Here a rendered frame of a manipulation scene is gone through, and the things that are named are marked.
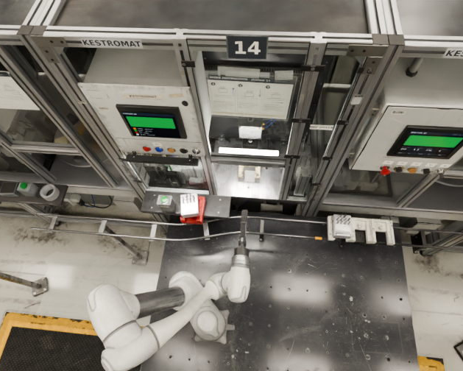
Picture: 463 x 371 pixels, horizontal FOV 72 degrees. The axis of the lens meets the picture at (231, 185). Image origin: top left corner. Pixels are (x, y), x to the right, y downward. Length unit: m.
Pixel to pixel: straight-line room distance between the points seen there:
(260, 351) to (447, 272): 1.77
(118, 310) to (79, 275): 1.78
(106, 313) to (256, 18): 1.14
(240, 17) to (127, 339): 1.16
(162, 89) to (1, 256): 2.60
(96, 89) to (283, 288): 1.46
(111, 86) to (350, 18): 0.84
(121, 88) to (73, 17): 0.26
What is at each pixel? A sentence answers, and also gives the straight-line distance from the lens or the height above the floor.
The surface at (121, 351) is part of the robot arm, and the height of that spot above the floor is 1.46.
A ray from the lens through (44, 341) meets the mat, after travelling 3.10.
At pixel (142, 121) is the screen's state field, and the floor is 1.66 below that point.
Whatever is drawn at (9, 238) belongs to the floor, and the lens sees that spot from 3.53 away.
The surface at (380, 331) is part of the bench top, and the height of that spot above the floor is 0.68.
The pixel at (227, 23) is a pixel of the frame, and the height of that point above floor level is 2.01.
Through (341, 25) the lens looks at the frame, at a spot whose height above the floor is 2.01.
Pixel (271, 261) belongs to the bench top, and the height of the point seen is 0.68.
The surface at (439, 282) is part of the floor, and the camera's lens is 3.12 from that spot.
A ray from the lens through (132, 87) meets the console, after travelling 1.26.
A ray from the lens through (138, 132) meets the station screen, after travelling 1.45.
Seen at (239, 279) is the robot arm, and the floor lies 1.18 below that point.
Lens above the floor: 2.68
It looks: 63 degrees down
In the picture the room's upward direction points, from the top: 6 degrees counter-clockwise
